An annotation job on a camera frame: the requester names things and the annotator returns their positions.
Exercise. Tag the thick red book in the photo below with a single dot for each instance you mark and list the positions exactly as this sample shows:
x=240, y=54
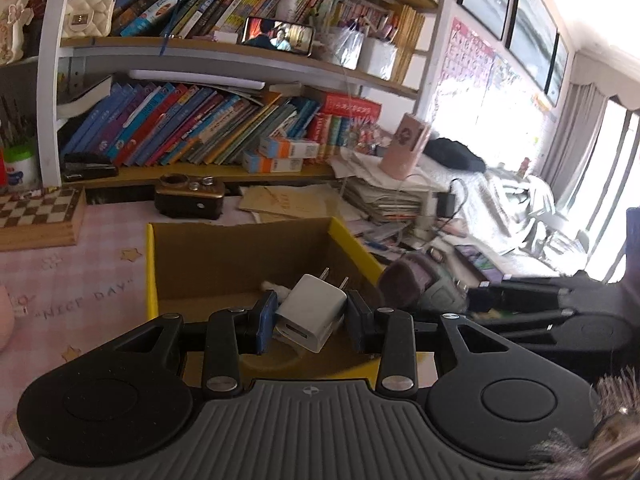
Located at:
x=350, y=104

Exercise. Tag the grey curtain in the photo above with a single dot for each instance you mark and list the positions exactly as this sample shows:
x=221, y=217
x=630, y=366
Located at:
x=590, y=135

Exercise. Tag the row of mixed paperback books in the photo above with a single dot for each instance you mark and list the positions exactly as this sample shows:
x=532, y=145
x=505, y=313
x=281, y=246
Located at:
x=200, y=0

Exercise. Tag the white grey blanket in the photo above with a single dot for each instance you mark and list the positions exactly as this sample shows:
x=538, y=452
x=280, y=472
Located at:
x=525, y=220

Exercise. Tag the white wooden bookshelf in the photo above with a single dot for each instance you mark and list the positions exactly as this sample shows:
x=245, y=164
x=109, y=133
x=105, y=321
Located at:
x=50, y=85

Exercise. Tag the row of blue picture books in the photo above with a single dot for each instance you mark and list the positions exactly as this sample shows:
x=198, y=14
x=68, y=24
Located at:
x=190, y=125

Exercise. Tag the black power adapter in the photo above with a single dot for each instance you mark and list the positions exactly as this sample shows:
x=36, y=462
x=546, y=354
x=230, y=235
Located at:
x=446, y=205

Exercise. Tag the pink wall poster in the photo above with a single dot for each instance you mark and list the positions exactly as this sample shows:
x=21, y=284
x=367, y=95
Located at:
x=465, y=75

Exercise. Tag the clear plastic bag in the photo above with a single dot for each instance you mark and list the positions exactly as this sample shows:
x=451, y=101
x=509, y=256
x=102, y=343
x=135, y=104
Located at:
x=342, y=50

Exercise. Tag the stack of papers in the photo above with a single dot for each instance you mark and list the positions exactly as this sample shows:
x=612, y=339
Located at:
x=385, y=195

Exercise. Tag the black hat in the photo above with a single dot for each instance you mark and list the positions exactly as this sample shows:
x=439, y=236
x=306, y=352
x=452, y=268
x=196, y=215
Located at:
x=455, y=155

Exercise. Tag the black stapler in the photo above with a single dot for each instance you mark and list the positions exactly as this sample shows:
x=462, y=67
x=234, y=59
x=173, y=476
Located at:
x=90, y=167

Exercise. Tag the beige paper envelope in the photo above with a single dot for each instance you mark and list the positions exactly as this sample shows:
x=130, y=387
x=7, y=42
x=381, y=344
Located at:
x=285, y=202

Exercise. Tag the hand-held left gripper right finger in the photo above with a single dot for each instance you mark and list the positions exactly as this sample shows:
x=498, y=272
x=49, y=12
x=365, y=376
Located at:
x=357, y=322

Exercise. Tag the wooden chessboard box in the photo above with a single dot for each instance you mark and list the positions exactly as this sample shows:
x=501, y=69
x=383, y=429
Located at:
x=40, y=215

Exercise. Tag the black smartphone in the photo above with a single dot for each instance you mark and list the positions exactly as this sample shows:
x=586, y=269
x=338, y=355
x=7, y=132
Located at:
x=277, y=35

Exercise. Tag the yellow cardboard box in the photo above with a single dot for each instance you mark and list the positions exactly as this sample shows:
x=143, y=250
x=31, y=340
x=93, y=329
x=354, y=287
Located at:
x=225, y=260

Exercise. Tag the pink pig figurine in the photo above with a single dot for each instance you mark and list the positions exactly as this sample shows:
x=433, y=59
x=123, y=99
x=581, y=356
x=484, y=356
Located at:
x=12, y=25

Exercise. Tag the thick black cover book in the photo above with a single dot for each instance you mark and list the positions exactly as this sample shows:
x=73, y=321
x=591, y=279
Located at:
x=85, y=97

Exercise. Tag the white power strip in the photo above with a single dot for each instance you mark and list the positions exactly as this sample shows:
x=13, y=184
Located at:
x=425, y=217

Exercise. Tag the pink plush pig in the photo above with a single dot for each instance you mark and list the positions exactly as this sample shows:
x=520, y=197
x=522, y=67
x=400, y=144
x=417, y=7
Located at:
x=4, y=315

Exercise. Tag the white jar green lid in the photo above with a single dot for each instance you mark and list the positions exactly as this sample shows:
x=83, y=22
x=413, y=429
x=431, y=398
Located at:
x=20, y=170

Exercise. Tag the pink checkered desktop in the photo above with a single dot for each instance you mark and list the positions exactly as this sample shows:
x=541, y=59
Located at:
x=75, y=280

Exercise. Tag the fuzzy grey sleeve cuff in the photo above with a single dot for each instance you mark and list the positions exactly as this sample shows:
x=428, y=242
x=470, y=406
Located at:
x=600, y=440

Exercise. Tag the orange white small box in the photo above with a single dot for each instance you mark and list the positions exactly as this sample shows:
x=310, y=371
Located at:
x=290, y=147
x=272, y=163

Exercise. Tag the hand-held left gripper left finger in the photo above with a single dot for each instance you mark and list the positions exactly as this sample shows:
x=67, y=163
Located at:
x=266, y=322

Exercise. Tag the white quilted handbag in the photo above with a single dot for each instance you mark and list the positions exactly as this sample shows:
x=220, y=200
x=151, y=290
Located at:
x=87, y=15

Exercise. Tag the white desk cup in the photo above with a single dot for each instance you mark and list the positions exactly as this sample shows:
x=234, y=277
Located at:
x=378, y=60

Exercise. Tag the white usb charger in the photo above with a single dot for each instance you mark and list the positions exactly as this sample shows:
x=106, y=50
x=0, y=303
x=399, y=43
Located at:
x=310, y=310

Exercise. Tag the fuzzy brown pompom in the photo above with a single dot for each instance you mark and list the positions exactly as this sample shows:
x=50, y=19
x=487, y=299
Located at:
x=405, y=280

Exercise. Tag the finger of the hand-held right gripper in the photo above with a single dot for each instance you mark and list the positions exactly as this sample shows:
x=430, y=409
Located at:
x=525, y=321
x=515, y=294

